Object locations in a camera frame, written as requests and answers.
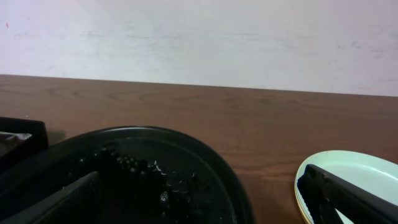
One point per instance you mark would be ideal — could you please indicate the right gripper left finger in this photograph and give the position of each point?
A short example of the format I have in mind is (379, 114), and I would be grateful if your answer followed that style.
(75, 203)

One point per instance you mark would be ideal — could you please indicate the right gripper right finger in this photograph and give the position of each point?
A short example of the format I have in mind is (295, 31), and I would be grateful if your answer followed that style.
(326, 195)

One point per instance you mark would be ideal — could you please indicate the yellow plate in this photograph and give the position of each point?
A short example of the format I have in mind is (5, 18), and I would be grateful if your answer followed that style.
(302, 207)

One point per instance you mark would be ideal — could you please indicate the light green plate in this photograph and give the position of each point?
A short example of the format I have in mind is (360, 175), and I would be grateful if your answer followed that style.
(372, 174)

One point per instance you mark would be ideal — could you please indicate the black round tray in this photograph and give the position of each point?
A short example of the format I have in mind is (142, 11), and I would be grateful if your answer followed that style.
(148, 175)

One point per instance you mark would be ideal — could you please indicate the black rectangular water tray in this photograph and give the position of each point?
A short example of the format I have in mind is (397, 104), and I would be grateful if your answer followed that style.
(21, 138)

